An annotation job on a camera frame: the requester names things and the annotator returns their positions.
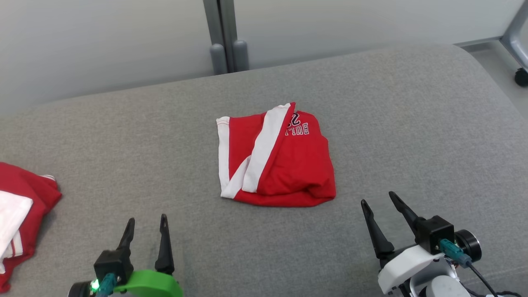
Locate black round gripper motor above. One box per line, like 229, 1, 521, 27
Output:
455, 229, 482, 263
68, 280, 94, 297

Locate red white basketball shorts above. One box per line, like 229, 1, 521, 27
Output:
216, 102, 337, 207

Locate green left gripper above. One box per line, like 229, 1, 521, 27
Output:
113, 214, 183, 297

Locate black round right gripper motor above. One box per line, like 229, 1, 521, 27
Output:
455, 229, 482, 263

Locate red white folded garment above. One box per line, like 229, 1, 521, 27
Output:
0, 162, 62, 293

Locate grey metal partition post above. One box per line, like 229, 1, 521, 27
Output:
203, 0, 250, 75

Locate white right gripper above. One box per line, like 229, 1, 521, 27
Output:
361, 191, 458, 295

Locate black round left gripper motor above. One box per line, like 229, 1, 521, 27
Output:
68, 280, 94, 297

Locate grey metal chair leg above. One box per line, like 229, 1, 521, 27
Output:
500, 0, 528, 71

